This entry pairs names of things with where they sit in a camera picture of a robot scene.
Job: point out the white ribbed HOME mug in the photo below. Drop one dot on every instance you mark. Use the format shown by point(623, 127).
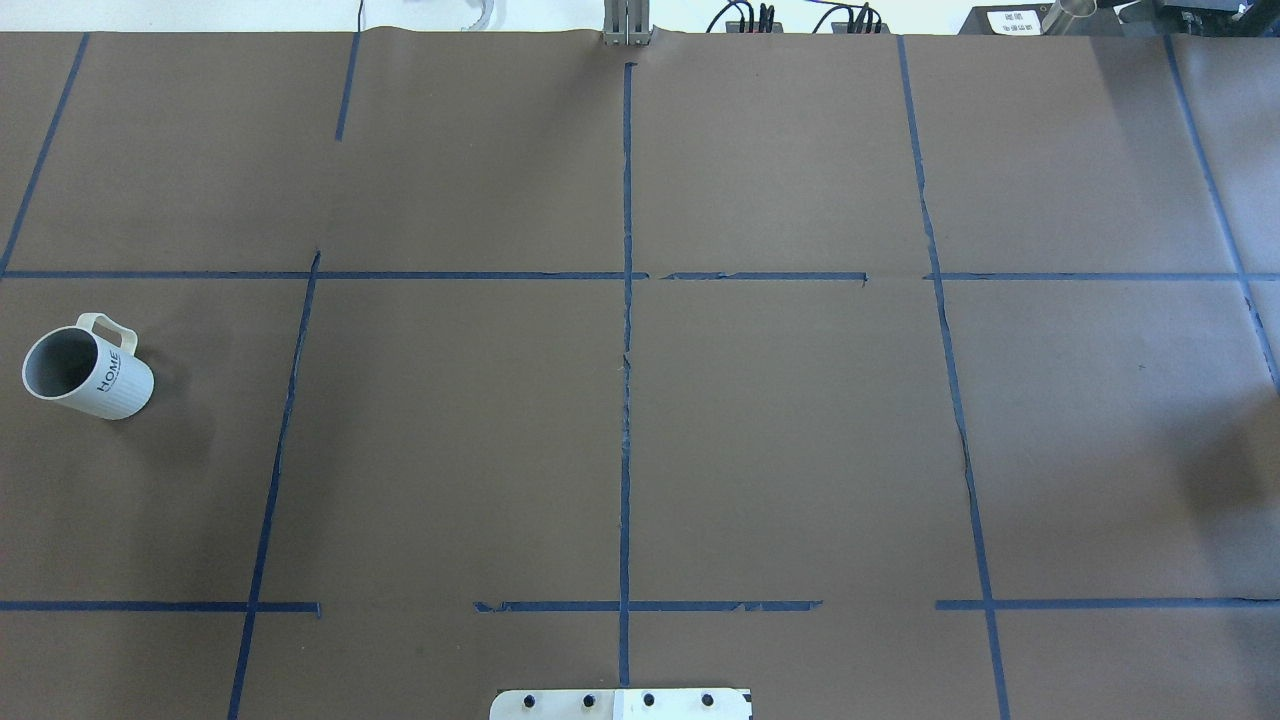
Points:
point(90, 366)

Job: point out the metal cup on desk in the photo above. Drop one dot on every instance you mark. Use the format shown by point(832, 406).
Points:
point(1064, 17)

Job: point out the black power strip left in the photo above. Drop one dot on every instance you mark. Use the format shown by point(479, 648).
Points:
point(745, 18)

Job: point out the grey aluminium post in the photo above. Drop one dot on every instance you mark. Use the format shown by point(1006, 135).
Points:
point(627, 23)

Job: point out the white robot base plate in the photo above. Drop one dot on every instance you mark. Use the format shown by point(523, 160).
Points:
point(623, 703)

